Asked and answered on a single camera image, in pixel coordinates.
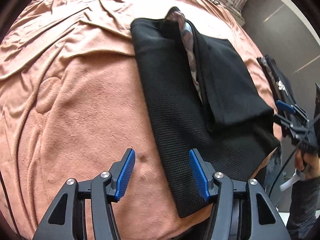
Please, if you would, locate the person's right hand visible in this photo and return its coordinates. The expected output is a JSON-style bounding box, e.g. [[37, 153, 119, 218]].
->
[[294, 150, 320, 180]]

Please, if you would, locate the cream nightstand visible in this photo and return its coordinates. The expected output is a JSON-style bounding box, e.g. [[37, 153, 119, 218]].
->
[[225, 5, 247, 27]]

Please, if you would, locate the white strap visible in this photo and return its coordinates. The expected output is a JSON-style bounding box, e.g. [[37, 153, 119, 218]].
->
[[279, 172, 300, 192]]

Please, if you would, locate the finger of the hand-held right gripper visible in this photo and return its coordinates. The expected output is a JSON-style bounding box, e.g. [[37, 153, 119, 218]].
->
[[273, 114, 308, 137], [275, 100, 311, 125]]

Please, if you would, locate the brown blanket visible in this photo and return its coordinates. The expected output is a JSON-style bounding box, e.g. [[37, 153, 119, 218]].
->
[[0, 0, 283, 240]]

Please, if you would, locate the folded black printed t-shirt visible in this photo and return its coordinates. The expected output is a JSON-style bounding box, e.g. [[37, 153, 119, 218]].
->
[[257, 55, 300, 112]]

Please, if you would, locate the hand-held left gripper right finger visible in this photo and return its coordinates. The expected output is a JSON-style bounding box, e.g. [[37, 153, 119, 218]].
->
[[189, 149, 292, 240]]

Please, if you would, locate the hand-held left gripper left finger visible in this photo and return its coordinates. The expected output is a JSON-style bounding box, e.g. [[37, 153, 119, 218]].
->
[[32, 148, 136, 240]]

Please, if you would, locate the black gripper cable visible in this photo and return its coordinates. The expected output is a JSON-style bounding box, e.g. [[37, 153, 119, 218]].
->
[[269, 142, 300, 198]]

